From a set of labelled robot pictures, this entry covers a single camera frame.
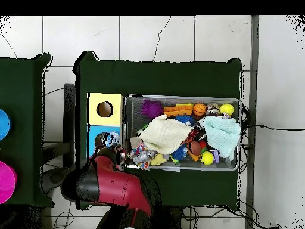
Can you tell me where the magenta round container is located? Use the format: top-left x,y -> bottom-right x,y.
0,160 -> 17,205

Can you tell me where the cream knitted cloth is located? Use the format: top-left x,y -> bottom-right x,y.
138,114 -> 194,155

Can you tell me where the colourful dotted cloth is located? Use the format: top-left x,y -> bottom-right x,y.
129,142 -> 151,170

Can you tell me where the clear plastic wrapper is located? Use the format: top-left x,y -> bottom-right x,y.
104,131 -> 121,149

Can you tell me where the dark green table cloth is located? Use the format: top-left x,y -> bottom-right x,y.
72,50 -> 244,211
0,52 -> 54,207

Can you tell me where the yellow foam ball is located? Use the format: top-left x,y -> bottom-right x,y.
200,151 -> 215,166
219,103 -> 235,117

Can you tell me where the orange toy basketball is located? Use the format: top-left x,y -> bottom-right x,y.
192,103 -> 207,117

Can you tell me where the brown toy football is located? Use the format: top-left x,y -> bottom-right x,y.
189,140 -> 203,156

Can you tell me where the purple spiky toy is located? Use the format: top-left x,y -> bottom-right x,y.
140,99 -> 164,120

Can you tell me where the silver wire mesh bin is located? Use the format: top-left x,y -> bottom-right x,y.
122,94 -> 242,172

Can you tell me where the yellow plush toy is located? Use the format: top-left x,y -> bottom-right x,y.
150,153 -> 170,166

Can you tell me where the black cable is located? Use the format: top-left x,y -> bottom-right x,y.
241,123 -> 305,131

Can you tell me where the large blue spiky ball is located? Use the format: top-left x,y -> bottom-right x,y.
175,114 -> 197,126

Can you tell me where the wooden box with three holes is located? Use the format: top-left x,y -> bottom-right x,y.
86,92 -> 125,159

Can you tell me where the light blue knitted cloth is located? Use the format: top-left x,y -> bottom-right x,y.
199,116 -> 242,161

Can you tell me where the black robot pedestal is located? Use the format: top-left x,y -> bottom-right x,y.
157,205 -> 184,229

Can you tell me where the blue round container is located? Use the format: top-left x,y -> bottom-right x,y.
0,108 -> 12,141

